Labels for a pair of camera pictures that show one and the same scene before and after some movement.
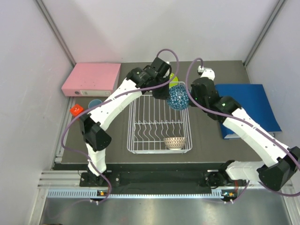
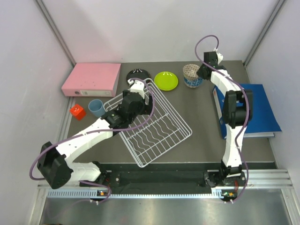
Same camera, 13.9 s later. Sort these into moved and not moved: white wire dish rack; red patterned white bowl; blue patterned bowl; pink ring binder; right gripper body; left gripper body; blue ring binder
Moved: left gripper body; blue patterned bowl; red patterned white bowl; white wire dish rack; right gripper body
Not moved: pink ring binder; blue ring binder
